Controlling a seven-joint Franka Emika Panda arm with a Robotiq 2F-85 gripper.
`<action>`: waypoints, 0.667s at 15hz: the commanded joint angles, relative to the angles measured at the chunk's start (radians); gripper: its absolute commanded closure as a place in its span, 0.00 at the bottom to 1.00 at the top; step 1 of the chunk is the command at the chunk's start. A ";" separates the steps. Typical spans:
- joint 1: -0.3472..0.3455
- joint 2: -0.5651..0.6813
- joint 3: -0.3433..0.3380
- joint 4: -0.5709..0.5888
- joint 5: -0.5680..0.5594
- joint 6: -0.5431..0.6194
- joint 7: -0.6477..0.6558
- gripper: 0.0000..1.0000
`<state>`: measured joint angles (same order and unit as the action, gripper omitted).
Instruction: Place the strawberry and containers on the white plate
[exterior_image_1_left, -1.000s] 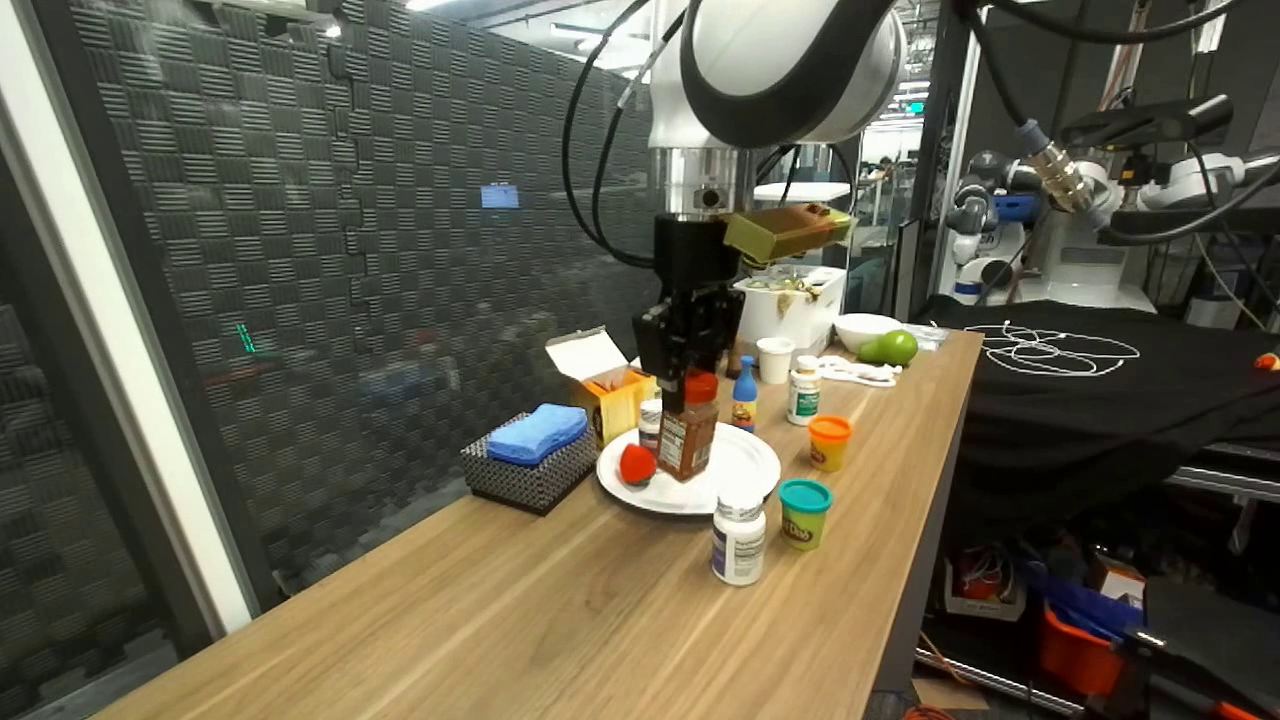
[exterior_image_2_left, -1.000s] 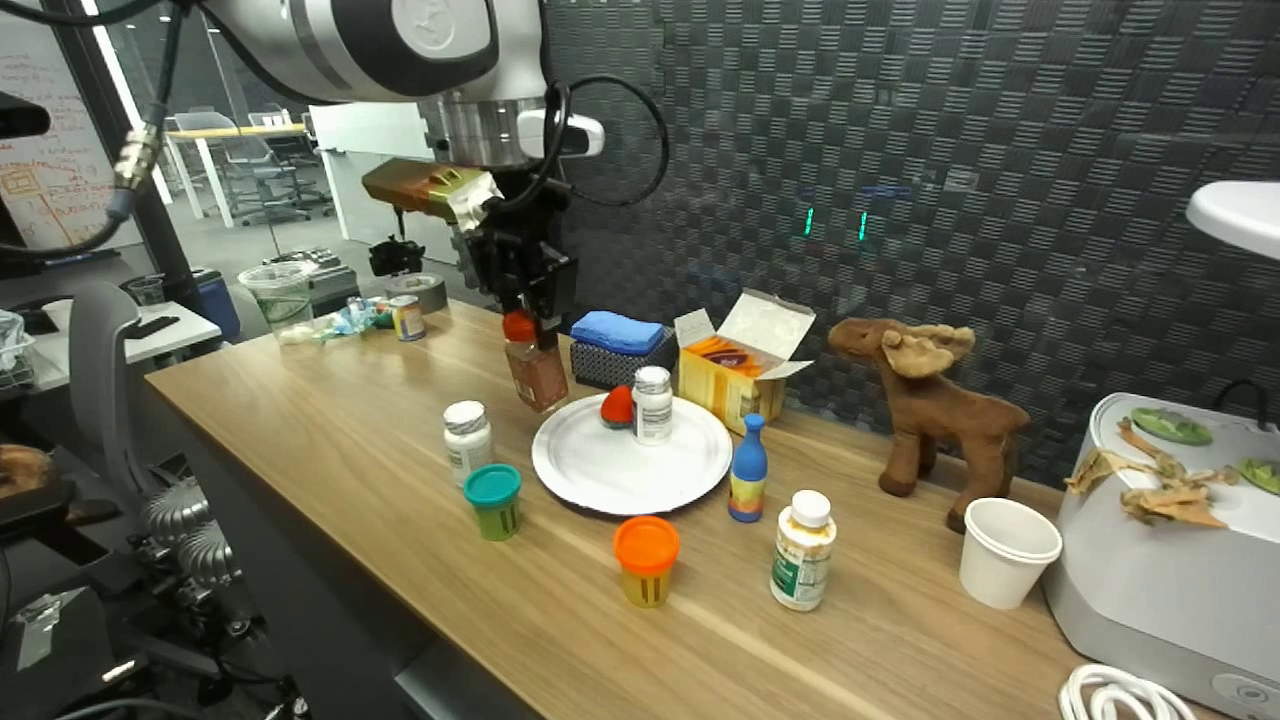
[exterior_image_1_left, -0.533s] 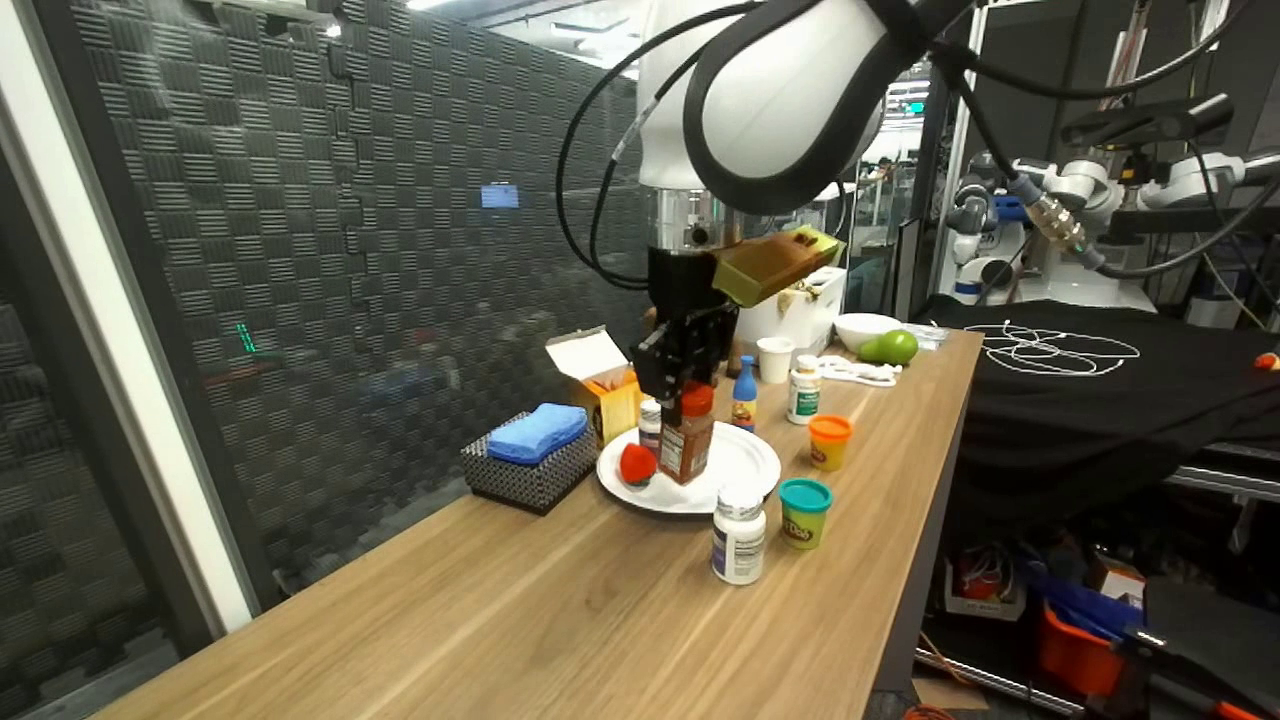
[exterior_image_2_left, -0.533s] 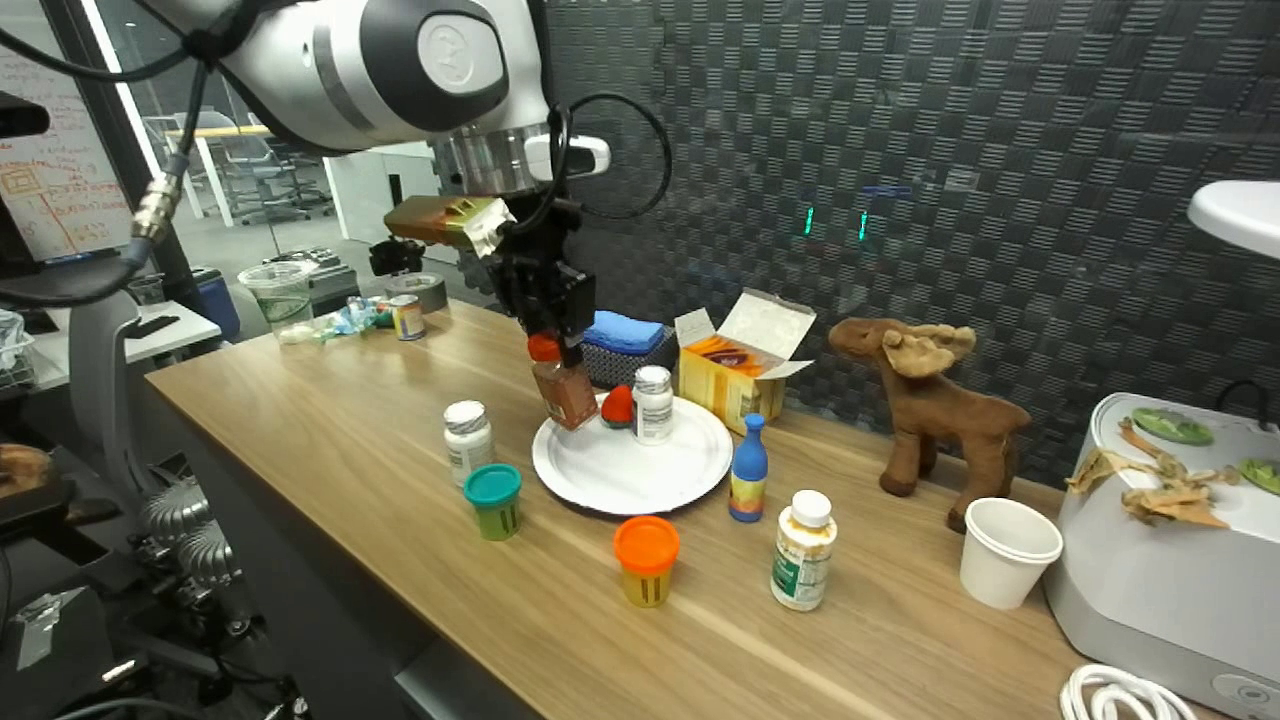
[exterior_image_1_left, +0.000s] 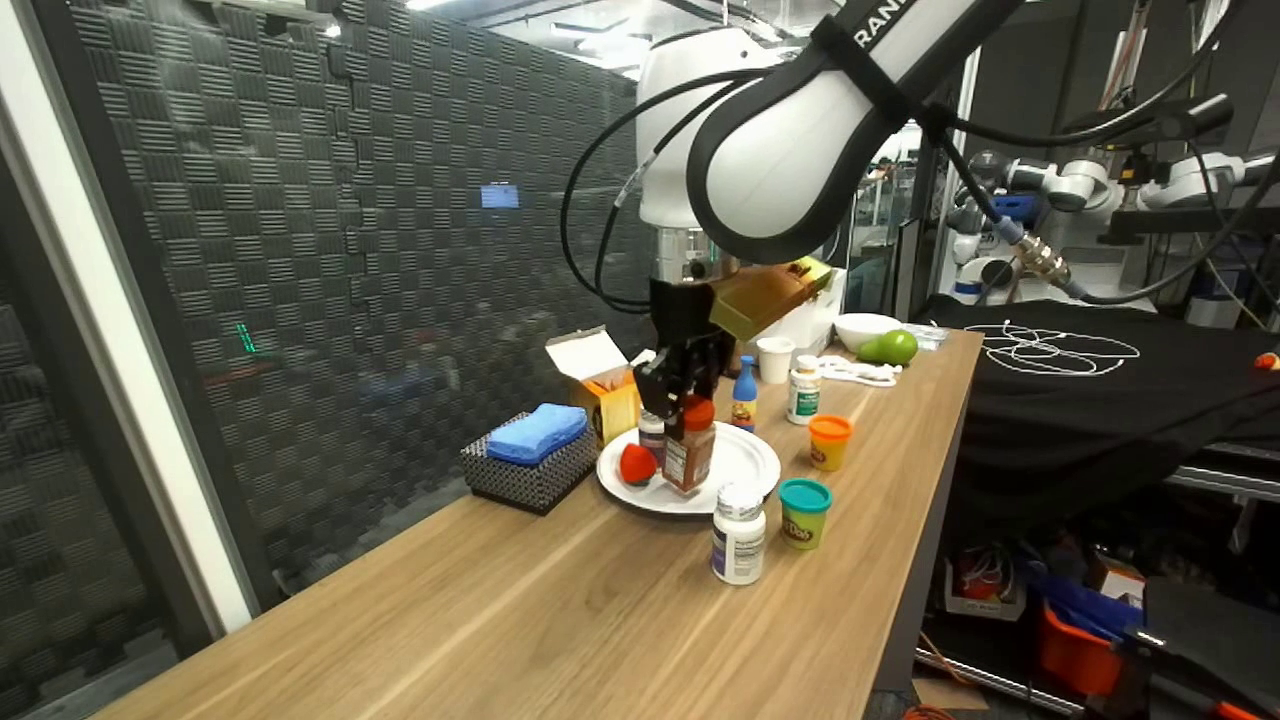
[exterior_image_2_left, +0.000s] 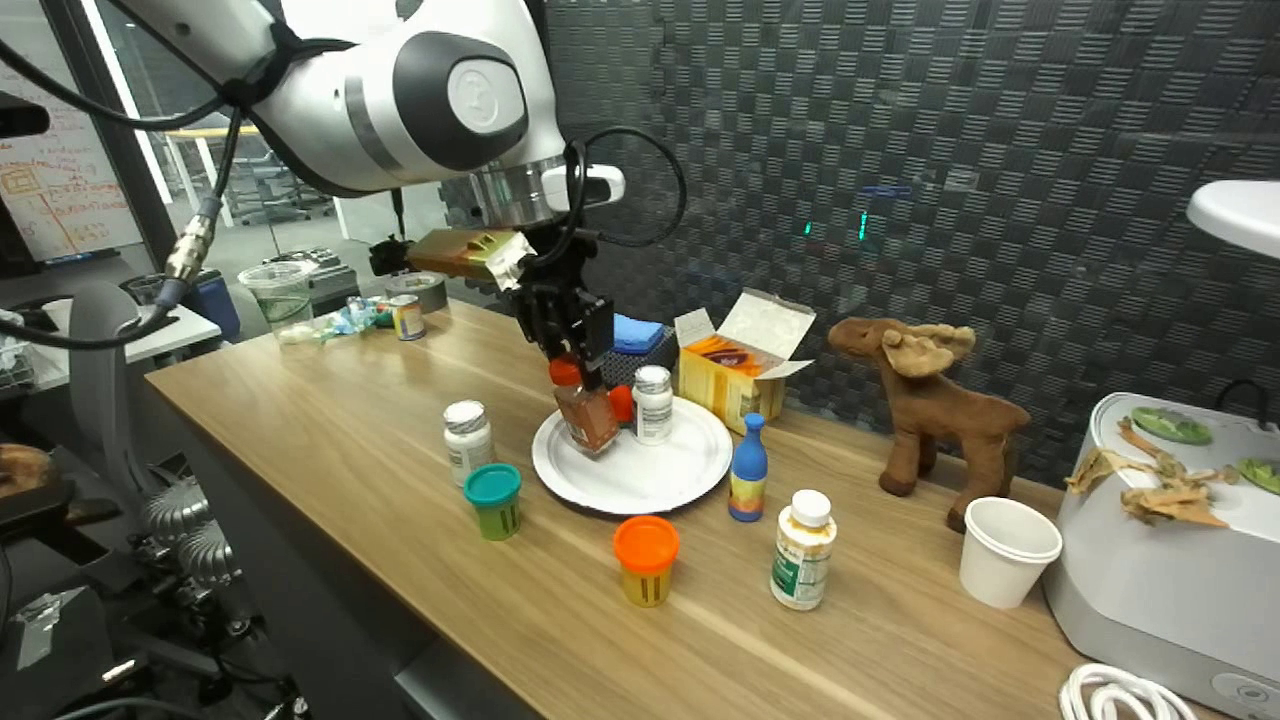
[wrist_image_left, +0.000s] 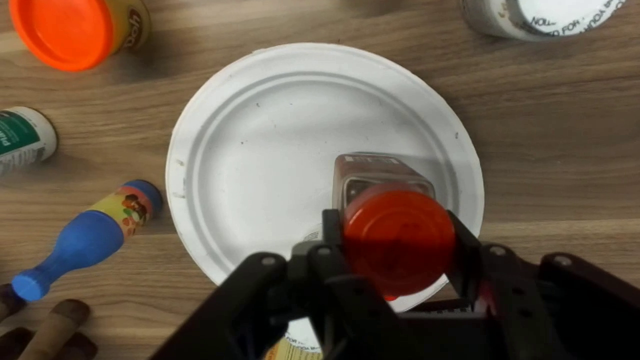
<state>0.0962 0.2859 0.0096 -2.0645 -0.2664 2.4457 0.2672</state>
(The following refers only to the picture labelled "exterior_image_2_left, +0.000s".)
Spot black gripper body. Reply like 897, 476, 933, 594
516, 226, 617, 360

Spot orange-lid spice bottle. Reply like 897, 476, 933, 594
548, 358, 626, 462

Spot white pill bottle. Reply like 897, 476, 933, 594
442, 398, 498, 488
634, 360, 682, 445

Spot teal-lid dough container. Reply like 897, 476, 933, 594
460, 462, 529, 544

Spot orange-lid dough container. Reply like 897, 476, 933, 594
613, 513, 684, 613

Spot white paper plate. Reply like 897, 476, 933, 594
529, 393, 735, 519

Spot blue sponge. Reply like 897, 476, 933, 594
608, 314, 669, 360

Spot yellow open cardboard box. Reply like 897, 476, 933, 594
672, 289, 819, 439

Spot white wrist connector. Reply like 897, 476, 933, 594
572, 161, 630, 210

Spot metal bowl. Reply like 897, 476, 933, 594
361, 267, 451, 320

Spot small labelled jar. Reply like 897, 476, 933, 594
388, 293, 432, 346

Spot blue toy bowling pin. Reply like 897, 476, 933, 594
725, 410, 774, 528

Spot black desk gadget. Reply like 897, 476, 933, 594
370, 184, 428, 282

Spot clear plastic wrappers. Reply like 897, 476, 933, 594
278, 296, 392, 349

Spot green-label white supplement bottle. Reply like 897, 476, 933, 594
767, 488, 843, 617

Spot white bucket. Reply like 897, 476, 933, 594
235, 257, 328, 334

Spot brown moose plush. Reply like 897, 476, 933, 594
824, 314, 1037, 535

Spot blue bin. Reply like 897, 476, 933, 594
182, 267, 247, 346

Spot white side desk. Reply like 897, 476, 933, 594
0, 296, 224, 398

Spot white paper cup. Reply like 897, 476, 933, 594
955, 497, 1067, 617

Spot dried brown plant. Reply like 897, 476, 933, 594
1066, 417, 1237, 531

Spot white hydroponic planter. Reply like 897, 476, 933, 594
1040, 389, 1280, 720

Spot white planter lamp head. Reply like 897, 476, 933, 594
1184, 177, 1280, 266

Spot black looped camera cable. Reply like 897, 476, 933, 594
569, 122, 691, 254

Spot black cable with metal connector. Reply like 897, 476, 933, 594
0, 34, 292, 353

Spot white coiled cable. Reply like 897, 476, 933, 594
1057, 662, 1199, 720

